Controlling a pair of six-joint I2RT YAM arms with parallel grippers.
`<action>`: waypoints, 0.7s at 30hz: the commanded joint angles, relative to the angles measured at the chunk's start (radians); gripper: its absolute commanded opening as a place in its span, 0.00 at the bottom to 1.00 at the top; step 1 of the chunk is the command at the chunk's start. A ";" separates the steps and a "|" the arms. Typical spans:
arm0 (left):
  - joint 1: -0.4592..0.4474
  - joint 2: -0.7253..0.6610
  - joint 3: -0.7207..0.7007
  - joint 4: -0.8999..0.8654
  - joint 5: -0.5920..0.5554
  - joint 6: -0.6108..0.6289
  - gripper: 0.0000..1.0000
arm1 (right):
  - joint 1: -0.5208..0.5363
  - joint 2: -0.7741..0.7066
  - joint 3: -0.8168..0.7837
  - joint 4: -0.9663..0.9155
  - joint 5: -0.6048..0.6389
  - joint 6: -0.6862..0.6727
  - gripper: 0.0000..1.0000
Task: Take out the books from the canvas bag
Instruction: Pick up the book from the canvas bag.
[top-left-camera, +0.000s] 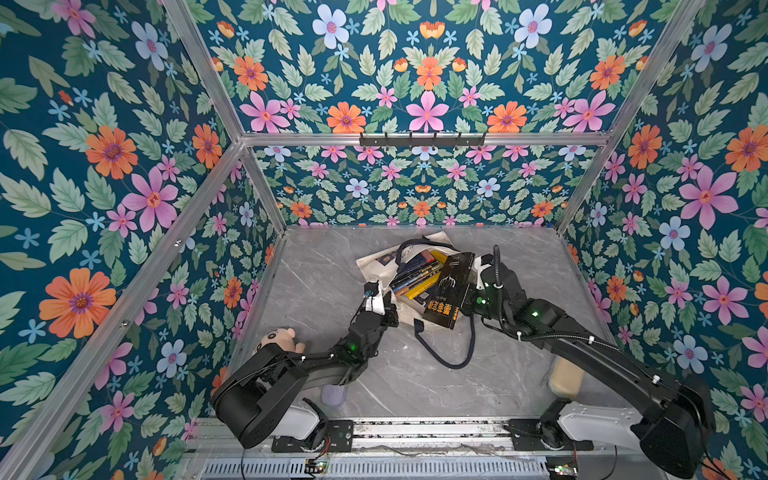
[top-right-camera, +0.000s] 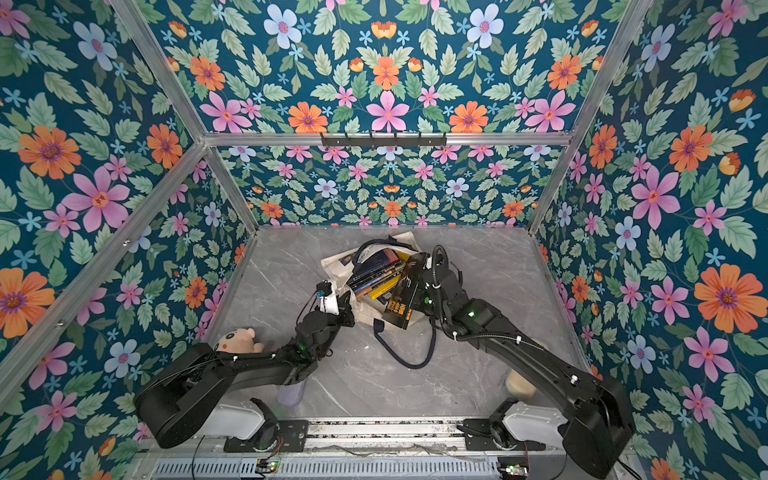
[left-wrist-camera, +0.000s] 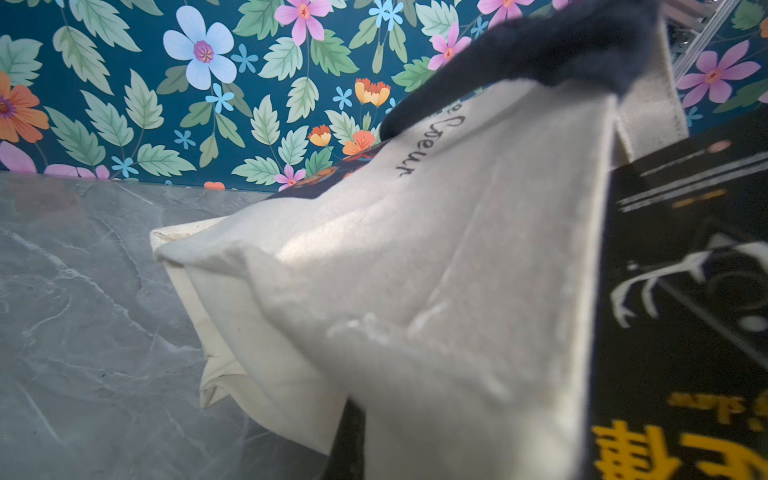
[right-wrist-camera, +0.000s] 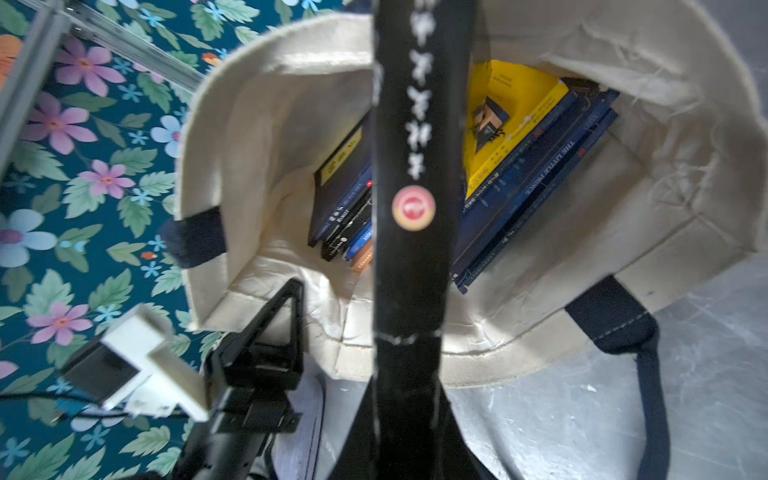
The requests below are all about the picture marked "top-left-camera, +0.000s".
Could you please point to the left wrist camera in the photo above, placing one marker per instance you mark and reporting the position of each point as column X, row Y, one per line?
column 373, row 298

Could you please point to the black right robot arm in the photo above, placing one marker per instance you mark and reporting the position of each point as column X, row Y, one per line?
column 669, row 420

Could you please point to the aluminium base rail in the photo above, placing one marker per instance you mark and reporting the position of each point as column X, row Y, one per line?
column 412, row 448

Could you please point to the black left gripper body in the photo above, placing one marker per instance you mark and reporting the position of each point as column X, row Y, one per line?
column 377, row 326

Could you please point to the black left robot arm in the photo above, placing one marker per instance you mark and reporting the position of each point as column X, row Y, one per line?
column 254, row 402

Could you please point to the black book gold title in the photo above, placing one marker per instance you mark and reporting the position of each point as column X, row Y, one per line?
column 450, row 290

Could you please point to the beige pouch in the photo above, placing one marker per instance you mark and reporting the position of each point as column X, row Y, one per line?
column 566, row 379

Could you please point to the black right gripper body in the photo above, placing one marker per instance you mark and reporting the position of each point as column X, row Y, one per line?
column 480, row 296

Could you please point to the cream canvas tote bag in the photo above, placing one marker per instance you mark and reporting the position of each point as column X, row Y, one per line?
column 382, row 266

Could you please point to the yellow spine book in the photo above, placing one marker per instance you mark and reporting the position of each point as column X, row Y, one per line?
column 422, row 287

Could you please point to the dark striped book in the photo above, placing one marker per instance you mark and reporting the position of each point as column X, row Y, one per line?
column 413, row 267

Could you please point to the plush doll toy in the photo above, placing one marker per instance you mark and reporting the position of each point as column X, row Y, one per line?
column 285, row 338

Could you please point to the purple pouch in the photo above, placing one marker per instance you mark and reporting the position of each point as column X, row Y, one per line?
column 333, row 396

